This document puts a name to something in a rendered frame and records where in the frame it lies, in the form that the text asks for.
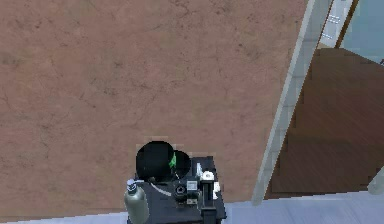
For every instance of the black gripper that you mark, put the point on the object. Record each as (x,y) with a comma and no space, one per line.
(180,190)

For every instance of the dark grey side table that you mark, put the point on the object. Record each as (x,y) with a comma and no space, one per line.
(160,208)

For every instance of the black hat with green band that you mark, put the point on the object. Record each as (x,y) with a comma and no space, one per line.
(155,161)

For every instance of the grey spray bottle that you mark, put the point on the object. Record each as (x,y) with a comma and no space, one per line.
(136,203)

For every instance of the white paper roll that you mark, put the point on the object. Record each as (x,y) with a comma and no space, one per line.
(207,175)

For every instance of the white room door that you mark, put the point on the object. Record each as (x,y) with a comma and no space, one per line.
(336,20)

